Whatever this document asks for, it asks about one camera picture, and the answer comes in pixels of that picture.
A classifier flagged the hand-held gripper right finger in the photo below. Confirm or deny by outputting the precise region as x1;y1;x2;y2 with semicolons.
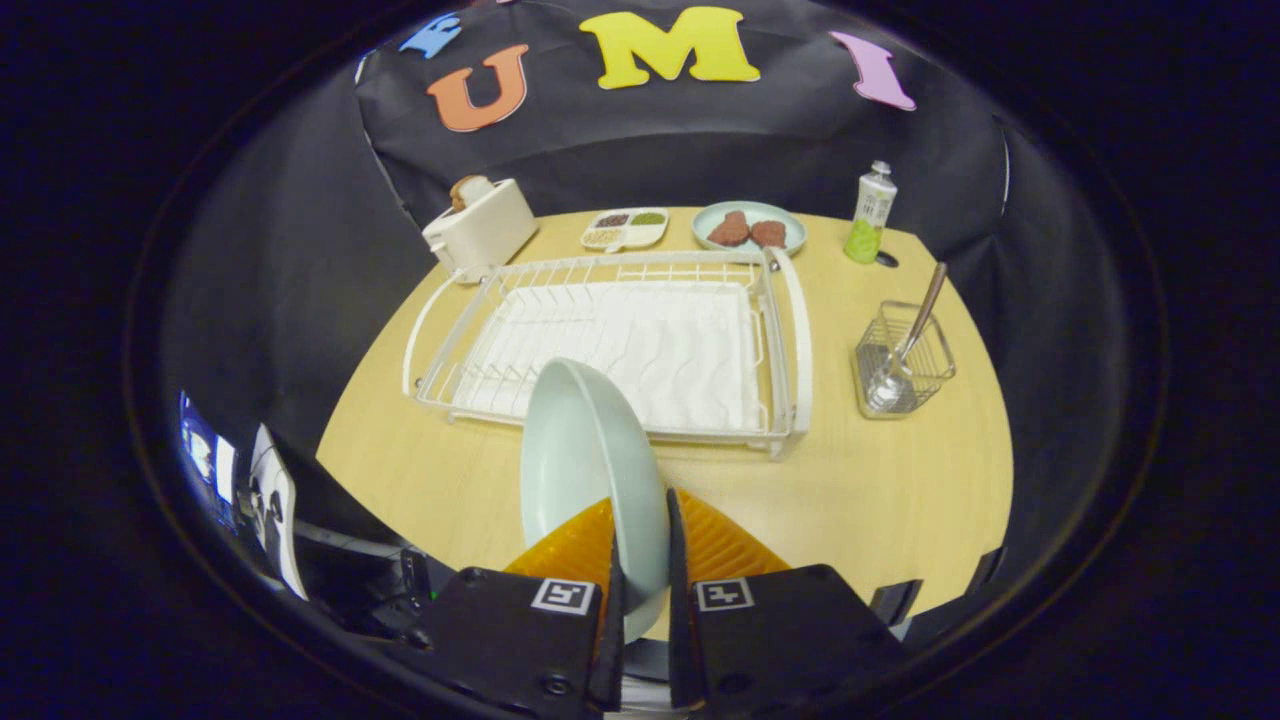
665;487;911;717

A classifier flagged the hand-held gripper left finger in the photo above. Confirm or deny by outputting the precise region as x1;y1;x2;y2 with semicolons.
398;497;628;717

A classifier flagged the pale green plate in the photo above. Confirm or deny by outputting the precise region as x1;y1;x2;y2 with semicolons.
519;357;671;643

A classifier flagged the white wire dish rack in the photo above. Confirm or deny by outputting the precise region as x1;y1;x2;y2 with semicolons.
402;248;813;459

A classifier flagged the clear wire basket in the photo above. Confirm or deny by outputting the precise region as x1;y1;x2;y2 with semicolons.
854;300;957;419

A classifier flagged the spoon with brown handle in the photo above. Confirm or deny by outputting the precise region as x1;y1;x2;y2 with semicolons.
868;262;949;411

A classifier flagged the white divided condiment dish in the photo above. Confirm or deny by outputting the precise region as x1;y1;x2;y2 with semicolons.
581;207;670;253

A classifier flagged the pale plate with meat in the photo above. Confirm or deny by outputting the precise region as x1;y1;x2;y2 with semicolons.
692;200;807;257

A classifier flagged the black table clamp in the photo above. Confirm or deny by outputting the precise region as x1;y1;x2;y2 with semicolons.
965;548;1004;596
868;578;923;626

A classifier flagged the dark equipment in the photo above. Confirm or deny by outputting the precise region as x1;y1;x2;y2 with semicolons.
290;520;461;641

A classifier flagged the white panel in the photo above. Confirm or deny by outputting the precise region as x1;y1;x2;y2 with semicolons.
248;424;309;601

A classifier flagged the white toaster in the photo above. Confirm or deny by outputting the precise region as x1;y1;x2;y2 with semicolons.
422;178;539;283

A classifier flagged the blue lit screen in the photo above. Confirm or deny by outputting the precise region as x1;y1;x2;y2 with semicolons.
180;392;238;531

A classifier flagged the green and white bottle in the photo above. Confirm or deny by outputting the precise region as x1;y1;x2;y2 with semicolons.
844;161;898;265

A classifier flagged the black backdrop cloth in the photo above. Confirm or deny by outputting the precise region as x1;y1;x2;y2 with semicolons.
160;0;1131;621

